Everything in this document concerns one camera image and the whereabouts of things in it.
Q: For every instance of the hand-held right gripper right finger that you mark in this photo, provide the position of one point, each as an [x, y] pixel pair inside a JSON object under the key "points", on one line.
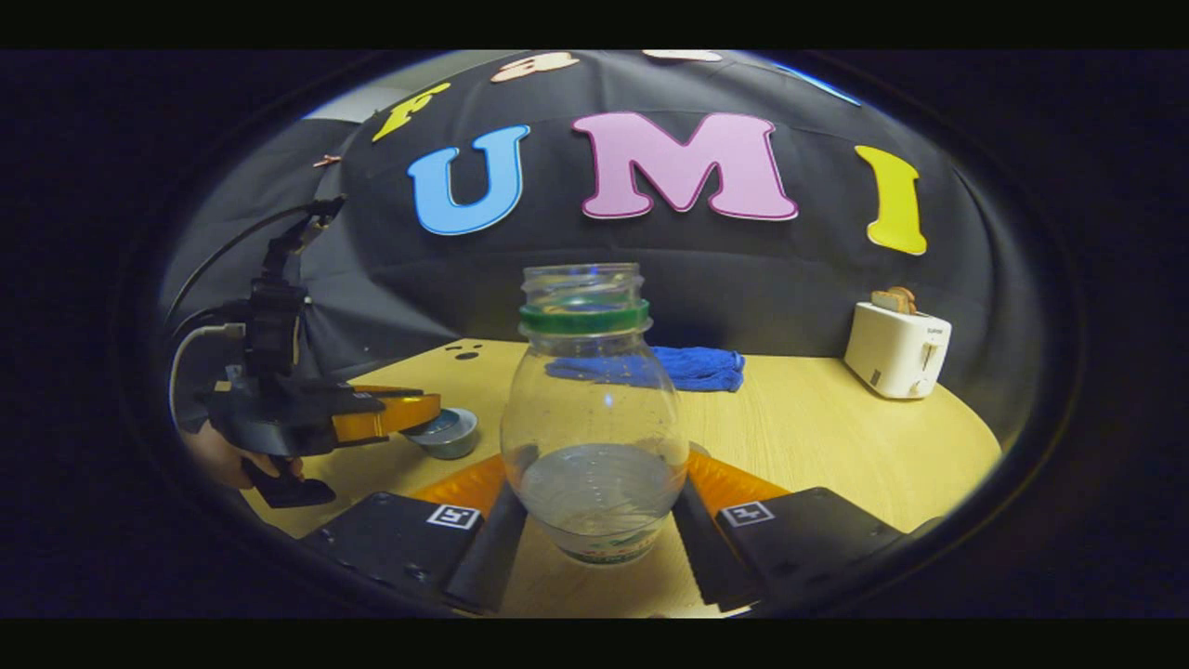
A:
{"points": [[711, 557]]}

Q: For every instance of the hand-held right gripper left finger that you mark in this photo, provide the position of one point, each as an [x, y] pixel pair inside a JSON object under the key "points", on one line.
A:
{"points": [[488, 557]]}

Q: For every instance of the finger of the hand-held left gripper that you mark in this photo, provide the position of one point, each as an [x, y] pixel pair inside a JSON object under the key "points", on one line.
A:
{"points": [[390, 389], [390, 418]]}

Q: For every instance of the grey teacup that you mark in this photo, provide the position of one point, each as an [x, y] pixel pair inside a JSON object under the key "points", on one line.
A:
{"points": [[460, 446]]}

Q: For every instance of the clear water bottle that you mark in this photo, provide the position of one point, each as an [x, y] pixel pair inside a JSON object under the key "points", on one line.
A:
{"points": [[594, 400]]}

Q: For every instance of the blue towel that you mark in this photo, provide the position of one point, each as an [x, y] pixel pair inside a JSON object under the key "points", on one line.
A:
{"points": [[706, 367]]}

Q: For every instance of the red backdrop clip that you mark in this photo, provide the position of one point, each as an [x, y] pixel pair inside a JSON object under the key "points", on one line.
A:
{"points": [[327, 161]]}

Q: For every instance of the white toaster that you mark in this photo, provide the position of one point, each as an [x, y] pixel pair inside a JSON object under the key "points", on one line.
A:
{"points": [[892, 353]]}

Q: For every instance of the black backdrop cloth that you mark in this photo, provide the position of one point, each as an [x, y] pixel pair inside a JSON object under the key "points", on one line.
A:
{"points": [[743, 269]]}

